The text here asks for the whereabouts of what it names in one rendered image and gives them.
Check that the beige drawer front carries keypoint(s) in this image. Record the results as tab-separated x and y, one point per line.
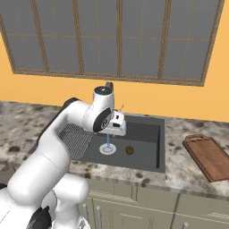
113	189
205	205
158	197

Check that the brown kiwi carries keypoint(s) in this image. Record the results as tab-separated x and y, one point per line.
129	150

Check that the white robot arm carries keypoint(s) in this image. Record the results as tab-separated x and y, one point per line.
50	155

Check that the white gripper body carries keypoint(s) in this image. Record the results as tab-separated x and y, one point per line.
117	127

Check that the white round sink drain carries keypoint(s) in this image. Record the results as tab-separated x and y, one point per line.
103	150

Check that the brown wooden cutting board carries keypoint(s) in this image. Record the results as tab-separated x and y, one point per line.
210	158

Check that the dark grey sink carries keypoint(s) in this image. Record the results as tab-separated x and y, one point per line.
143	149

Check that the beige cupboard door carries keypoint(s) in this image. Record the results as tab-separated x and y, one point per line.
134	216
85	214
205	222

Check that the wooden framed window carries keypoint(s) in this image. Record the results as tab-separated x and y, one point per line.
119	35

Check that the blue water stream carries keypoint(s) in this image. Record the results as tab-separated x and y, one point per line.
107	142

